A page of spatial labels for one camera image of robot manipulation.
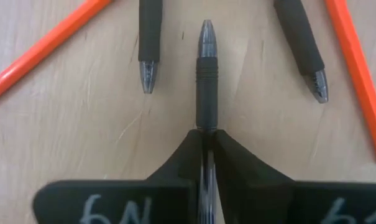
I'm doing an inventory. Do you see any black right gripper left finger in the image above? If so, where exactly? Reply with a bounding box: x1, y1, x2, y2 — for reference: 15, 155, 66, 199
32, 129, 204, 224

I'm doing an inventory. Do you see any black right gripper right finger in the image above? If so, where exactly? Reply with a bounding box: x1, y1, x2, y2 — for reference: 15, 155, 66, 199
212, 129, 376, 224

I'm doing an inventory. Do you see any black pen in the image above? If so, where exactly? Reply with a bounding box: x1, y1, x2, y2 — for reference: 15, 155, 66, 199
137, 0, 163, 95
195, 19, 219, 224
273, 0, 329, 105

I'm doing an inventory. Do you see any orange pencil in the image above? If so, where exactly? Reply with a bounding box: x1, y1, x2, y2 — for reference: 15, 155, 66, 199
324, 0, 376, 169
0, 0, 112, 105

